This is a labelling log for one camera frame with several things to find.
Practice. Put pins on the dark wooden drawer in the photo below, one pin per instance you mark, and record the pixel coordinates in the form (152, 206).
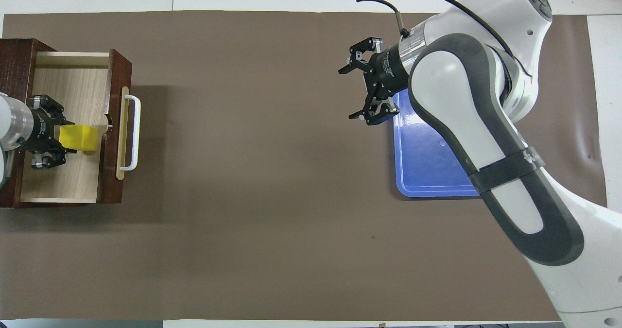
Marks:
(73, 85)

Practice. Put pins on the brown paper table mat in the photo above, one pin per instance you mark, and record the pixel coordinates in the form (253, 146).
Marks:
(267, 172)

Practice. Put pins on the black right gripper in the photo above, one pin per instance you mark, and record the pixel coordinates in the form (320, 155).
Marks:
(391, 70)

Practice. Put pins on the yellow cube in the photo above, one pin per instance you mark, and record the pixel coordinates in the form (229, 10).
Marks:
(80, 138)

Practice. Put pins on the blue plastic tray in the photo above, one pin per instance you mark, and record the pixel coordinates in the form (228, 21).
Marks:
(427, 163)

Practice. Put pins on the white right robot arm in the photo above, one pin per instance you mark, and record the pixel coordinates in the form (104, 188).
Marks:
(486, 99)

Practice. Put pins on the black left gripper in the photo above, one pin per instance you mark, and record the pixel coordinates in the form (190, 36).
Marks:
(43, 129)

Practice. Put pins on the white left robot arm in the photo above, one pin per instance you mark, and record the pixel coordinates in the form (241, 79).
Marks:
(12, 119)

